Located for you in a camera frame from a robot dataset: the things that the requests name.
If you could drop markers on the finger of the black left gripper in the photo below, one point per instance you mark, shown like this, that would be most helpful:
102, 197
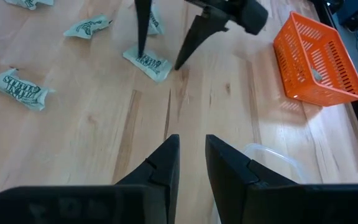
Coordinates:
143, 25
199, 37

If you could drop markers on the black device blue light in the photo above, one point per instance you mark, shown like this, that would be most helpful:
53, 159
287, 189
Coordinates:
356, 12

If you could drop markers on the green white stevia packet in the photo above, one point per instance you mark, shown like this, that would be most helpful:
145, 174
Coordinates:
316, 75
20, 88
156, 25
87, 27
154, 67
30, 3

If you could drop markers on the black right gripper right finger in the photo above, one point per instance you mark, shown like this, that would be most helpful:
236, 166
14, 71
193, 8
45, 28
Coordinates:
228, 168

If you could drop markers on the clear plastic container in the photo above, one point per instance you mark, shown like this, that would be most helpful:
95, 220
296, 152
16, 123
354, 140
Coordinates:
269, 149

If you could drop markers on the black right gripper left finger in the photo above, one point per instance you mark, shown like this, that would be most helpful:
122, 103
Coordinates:
166, 161

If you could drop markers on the orange plastic basket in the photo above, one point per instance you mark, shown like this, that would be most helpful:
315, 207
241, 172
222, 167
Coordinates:
300, 56

